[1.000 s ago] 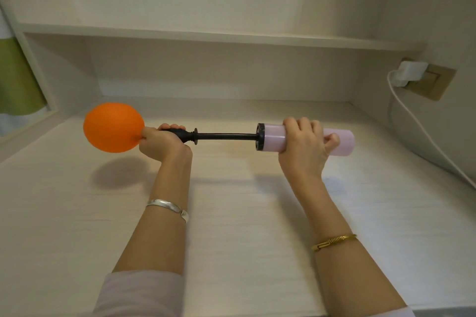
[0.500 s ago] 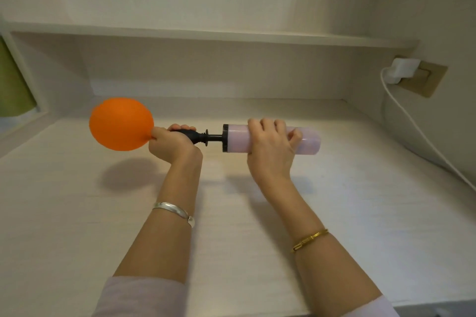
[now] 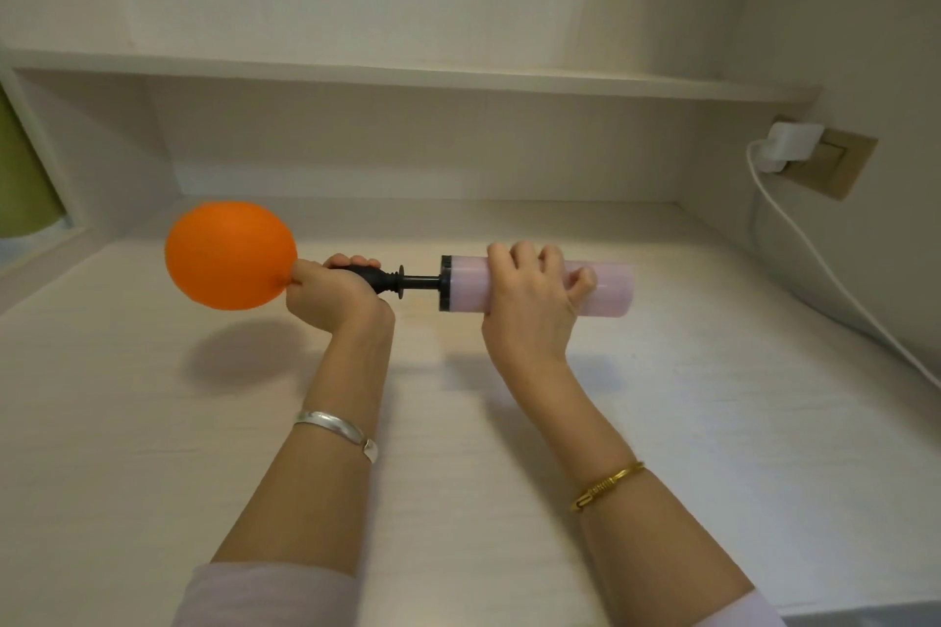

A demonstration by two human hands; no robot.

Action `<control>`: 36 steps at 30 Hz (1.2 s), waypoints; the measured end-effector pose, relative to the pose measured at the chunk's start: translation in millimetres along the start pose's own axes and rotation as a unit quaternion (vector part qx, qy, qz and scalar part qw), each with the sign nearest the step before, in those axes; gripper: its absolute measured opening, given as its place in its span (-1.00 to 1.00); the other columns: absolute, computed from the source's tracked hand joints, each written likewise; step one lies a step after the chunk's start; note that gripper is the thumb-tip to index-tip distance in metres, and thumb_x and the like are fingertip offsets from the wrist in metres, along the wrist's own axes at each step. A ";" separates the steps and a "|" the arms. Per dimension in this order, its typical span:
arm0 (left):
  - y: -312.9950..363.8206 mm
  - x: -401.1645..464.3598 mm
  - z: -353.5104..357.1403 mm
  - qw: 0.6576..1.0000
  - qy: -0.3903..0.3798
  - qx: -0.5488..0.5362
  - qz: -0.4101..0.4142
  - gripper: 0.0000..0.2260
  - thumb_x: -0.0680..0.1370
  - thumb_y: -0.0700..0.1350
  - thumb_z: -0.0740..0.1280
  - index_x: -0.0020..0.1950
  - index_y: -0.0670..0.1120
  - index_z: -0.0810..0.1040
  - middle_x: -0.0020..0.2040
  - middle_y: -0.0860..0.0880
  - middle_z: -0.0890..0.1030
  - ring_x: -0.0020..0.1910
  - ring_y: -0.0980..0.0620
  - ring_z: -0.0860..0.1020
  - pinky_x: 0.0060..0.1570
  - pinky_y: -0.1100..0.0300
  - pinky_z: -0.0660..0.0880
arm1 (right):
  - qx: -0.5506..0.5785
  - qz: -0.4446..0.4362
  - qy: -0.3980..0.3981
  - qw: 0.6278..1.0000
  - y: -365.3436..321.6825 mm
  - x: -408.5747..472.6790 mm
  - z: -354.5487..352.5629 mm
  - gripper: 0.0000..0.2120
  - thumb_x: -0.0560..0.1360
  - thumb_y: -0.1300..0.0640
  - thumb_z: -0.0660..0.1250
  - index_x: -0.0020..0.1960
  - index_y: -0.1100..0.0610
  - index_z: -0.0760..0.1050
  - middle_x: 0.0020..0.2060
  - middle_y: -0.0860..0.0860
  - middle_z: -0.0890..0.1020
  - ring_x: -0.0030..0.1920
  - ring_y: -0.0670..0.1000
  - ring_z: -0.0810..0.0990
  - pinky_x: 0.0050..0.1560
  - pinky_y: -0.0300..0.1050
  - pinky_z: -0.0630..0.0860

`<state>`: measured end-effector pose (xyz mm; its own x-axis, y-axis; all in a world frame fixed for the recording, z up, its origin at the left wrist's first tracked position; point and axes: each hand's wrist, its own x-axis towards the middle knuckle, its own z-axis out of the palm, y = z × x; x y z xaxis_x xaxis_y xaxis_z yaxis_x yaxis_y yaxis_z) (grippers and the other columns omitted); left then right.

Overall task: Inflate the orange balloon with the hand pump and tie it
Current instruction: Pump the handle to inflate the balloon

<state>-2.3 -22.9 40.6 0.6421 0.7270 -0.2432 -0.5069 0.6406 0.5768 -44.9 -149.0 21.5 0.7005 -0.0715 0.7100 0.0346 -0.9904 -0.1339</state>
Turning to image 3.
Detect orange balloon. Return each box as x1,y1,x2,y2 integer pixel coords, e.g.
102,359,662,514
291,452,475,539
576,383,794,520
164,200,300,313

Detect person's right hand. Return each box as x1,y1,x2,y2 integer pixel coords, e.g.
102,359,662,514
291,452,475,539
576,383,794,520
481,240,598,374

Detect green and white curtain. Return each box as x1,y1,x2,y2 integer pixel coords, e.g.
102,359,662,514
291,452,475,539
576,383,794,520
0,86,72,261

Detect beige wall socket plate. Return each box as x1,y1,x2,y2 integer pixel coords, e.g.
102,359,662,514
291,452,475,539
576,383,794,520
769,116,880,203

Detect silver bangle bracelet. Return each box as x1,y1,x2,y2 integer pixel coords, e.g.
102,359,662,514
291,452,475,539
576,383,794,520
293,410,380,464

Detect white power cable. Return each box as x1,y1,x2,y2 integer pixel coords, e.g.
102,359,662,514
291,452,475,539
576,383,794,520
745,139,941,389

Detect gold bangle bracelet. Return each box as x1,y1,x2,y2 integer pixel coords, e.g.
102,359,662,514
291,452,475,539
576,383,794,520
570,460,647,513

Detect pale pink sleeve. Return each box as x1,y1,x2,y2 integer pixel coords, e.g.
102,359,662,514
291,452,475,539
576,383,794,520
694,588,788,627
170,561,362,627

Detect person's right forearm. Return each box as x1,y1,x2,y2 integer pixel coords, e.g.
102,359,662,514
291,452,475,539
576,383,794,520
507,354,757,624

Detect person's left forearm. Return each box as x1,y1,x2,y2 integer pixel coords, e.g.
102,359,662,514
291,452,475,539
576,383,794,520
209,321,397,580

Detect cream wooden shelf board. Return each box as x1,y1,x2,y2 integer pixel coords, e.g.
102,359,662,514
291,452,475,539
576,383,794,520
3,45,821,105

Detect pink black balloon pump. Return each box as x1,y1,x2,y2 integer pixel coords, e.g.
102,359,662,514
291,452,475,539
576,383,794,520
326,254,636,318

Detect pale pink left sleeve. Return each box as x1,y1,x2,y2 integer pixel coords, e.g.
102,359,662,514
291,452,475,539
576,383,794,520
170,561,362,627

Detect white power adapter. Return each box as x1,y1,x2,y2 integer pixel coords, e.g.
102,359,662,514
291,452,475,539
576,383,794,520
755,121,825,174

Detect pale pink right sleeve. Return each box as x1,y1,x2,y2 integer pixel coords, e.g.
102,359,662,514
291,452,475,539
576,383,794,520
694,588,788,627

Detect person's left hand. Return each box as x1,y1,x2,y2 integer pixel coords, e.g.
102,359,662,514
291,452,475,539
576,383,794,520
284,253,397,335

